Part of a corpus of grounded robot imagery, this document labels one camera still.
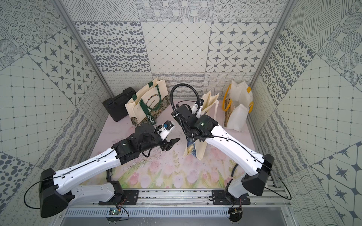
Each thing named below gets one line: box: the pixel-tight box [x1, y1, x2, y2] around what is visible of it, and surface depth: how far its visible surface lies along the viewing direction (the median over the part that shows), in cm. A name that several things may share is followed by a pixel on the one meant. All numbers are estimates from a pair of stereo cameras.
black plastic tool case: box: [102, 86, 137, 122], surface depth 99 cm
